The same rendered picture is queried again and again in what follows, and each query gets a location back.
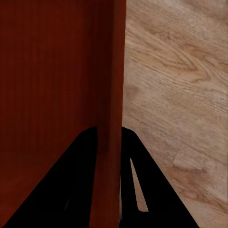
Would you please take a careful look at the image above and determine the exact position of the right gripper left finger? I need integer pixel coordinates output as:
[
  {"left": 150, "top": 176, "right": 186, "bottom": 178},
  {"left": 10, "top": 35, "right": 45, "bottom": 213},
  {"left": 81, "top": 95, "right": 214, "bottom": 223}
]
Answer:
[{"left": 3, "top": 126, "right": 98, "bottom": 228}]

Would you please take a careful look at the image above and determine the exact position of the storage box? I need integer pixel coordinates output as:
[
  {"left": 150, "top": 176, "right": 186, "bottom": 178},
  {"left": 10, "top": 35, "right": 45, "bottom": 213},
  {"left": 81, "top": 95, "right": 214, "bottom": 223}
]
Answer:
[{"left": 0, "top": 0, "right": 126, "bottom": 228}]

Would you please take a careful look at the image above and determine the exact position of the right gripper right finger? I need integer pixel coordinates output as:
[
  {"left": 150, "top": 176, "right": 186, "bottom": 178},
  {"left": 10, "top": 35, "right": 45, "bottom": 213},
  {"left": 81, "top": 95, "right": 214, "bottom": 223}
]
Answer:
[{"left": 120, "top": 127, "right": 199, "bottom": 228}]

